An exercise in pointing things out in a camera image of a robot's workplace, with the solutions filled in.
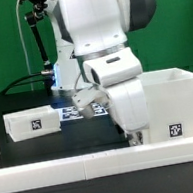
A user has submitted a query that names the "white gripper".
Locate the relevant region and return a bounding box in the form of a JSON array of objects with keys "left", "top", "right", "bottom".
[{"left": 105, "top": 78, "right": 150, "bottom": 134}]

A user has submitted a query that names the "white drawer cabinet box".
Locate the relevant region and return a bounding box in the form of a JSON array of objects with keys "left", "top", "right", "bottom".
[{"left": 140, "top": 68, "right": 193, "bottom": 144}]

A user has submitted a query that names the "white front drawer tray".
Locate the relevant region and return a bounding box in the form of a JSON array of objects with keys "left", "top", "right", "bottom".
[{"left": 125, "top": 130, "right": 148, "bottom": 147}]

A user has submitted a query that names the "white drawer tray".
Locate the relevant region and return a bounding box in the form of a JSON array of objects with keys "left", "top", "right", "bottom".
[
  {"left": 125, "top": 130, "right": 148, "bottom": 147},
  {"left": 3, "top": 105, "right": 61, "bottom": 142}
]

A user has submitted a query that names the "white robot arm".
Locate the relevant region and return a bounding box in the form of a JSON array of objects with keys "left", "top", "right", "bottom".
[{"left": 57, "top": 0, "right": 156, "bottom": 134}]

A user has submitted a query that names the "white rear drawer tray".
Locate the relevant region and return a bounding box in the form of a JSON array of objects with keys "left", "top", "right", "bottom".
[{"left": 3, "top": 105, "right": 61, "bottom": 142}]

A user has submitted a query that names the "marker tag sheet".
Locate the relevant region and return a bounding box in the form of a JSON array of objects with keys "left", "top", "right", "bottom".
[{"left": 57, "top": 103, "right": 107, "bottom": 121}]

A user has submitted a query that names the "white front fence bar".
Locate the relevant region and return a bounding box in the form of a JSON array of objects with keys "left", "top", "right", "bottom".
[{"left": 0, "top": 138, "right": 193, "bottom": 193}]

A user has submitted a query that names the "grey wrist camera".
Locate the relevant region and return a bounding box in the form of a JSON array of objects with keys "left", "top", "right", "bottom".
[{"left": 71, "top": 86, "right": 109, "bottom": 119}]

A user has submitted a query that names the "black cable bundle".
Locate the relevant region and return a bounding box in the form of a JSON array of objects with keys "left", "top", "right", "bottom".
[{"left": 0, "top": 68, "right": 58, "bottom": 98}]

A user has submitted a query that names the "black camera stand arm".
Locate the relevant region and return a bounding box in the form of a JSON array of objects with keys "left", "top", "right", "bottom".
[{"left": 25, "top": 0, "right": 52, "bottom": 70}]

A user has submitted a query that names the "grey thin cable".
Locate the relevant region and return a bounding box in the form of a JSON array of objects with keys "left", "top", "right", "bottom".
[{"left": 13, "top": 0, "right": 39, "bottom": 93}]

